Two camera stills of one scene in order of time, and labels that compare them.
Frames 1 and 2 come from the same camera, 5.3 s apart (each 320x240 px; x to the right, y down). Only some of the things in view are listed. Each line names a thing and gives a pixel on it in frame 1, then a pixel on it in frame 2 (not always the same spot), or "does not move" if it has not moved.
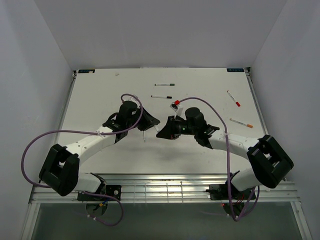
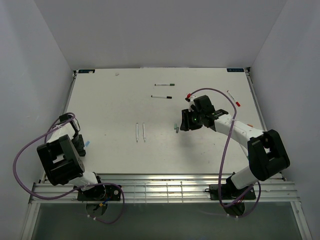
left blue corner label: x=87 y=71 does not move
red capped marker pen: x=236 y=102 does not move
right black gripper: x=169 y=131 to x=186 y=123
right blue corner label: x=235 y=70 does not move
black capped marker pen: x=161 y=96 does not move
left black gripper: x=149 y=121 to x=80 y=146
